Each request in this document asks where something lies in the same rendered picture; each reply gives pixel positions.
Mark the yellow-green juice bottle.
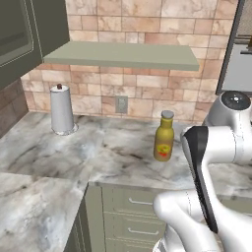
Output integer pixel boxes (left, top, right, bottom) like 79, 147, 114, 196
154, 109, 175, 162

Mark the grey wall outlet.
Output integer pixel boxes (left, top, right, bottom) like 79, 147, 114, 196
115, 95, 129, 114

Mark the olive wall shelf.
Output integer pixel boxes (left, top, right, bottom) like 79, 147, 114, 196
42, 40, 201, 72

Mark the silver drawer handle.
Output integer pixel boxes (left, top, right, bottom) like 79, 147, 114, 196
128, 197, 155, 207
127, 227, 160, 236

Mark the dark framed window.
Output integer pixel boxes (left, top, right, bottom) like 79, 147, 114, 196
215, 0, 252, 96

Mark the olive drawer front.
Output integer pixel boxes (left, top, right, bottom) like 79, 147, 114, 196
102, 211, 167, 244
104, 237, 164, 252
100, 184, 198, 219

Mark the olive wall cupboard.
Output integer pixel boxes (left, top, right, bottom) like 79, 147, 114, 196
0, 0, 71, 91

